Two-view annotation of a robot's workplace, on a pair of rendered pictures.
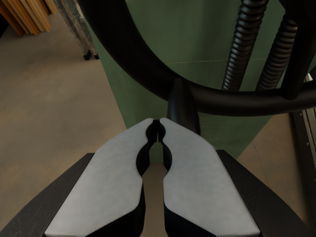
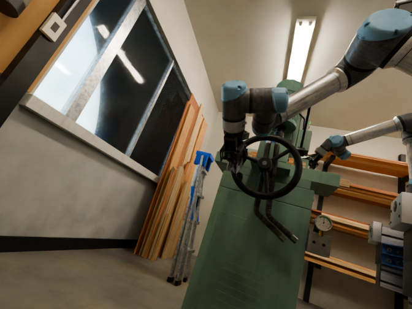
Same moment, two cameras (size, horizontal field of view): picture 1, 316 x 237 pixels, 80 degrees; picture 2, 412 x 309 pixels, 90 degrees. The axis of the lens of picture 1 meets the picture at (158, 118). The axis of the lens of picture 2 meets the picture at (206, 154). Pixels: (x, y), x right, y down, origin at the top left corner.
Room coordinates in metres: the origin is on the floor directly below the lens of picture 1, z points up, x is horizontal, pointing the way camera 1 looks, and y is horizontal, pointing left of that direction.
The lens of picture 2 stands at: (-0.73, -0.13, 0.51)
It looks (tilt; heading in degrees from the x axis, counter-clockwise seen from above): 18 degrees up; 19
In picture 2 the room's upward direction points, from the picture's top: 19 degrees clockwise
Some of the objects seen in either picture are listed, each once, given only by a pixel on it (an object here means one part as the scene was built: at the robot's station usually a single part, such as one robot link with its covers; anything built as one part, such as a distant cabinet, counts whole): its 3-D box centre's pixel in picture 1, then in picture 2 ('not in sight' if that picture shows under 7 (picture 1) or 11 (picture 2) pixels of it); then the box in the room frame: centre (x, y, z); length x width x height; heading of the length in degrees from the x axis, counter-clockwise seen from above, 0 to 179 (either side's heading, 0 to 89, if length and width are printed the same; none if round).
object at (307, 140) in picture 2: not in sight; (303, 142); (0.66, -0.30, 1.22); 0.09 x 0.08 x 0.15; 176
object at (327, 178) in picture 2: not in sight; (271, 170); (0.35, -0.13, 0.87); 0.61 x 0.30 x 0.06; 86
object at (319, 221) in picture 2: not in sight; (322, 225); (0.23, -0.37, 0.65); 0.06 x 0.04 x 0.08; 86
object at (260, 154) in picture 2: not in sight; (273, 156); (0.26, -0.13, 0.91); 0.15 x 0.14 x 0.09; 86
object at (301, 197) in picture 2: not in sight; (265, 200); (0.58, -0.14, 0.76); 0.57 x 0.45 x 0.09; 176
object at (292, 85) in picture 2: not in sight; (285, 106); (0.46, -0.13, 1.35); 0.18 x 0.18 x 0.31
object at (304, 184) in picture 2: not in sight; (267, 181); (0.40, -0.12, 0.82); 0.40 x 0.21 x 0.04; 86
